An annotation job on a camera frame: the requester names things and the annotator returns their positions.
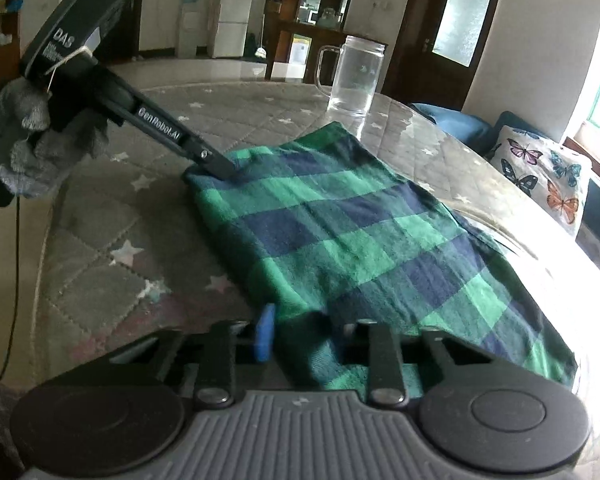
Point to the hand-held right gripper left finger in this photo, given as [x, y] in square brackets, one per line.
[263, 335]

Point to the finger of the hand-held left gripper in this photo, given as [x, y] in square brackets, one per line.
[170, 130]

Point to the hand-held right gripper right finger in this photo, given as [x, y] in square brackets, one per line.
[386, 355]

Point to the green plaid shirt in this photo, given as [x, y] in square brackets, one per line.
[355, 240]

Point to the person's left hand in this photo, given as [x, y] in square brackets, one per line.
[45, 155]

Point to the dark wooden door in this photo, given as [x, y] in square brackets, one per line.
[130, 10]

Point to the wooden bookshelf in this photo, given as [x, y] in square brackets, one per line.
[9, 15]

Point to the grey star quilted tablecloth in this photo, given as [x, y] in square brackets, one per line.
[130, 220]

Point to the water dispenser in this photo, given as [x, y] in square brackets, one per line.
[190, 20]

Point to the broom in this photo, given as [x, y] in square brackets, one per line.
[261, 47]

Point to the white refrigerator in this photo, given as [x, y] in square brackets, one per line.
[232, 15]

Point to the wooden counter table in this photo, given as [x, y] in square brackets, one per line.
[330, 31]

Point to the clear glass jar mug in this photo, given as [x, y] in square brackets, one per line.
[355, 75]

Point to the pale kettle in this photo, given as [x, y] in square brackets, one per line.
[329, 17]

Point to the butterfly print pillow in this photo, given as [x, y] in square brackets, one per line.
[540, 175]

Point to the blue cushion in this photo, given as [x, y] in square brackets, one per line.
[455, 125]

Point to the wooden door with glass pane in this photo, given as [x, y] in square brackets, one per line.
[445, 35]

